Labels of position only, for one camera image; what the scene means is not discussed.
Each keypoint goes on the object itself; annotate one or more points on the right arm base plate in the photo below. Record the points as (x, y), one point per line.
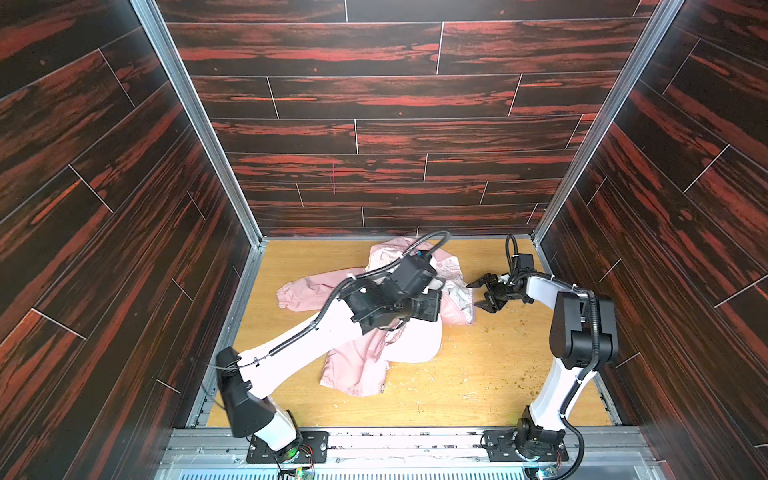
(523, 446)

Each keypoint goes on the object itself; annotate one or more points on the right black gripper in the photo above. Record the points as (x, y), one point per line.
(501, 291)

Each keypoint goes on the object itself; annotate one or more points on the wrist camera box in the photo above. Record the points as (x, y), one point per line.
(523, 264)
(413, 274)

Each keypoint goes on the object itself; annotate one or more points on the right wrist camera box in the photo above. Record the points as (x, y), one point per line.
(523, 264)

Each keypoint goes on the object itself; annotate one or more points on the pink zip jacket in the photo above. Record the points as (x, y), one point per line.
(359, 367)

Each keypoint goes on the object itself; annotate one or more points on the aluminium front rail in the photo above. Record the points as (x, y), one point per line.
(611, 452)

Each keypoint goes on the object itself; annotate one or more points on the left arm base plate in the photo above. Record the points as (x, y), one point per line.
(309, 447)

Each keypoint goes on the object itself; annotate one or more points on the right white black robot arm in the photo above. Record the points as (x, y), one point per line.
(583, 337)

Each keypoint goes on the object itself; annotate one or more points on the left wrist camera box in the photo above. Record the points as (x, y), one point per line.
(413, 274)

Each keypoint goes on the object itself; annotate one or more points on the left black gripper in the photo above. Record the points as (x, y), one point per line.
(429, 305)

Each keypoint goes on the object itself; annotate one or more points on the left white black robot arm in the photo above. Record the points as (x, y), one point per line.
(247, 379)

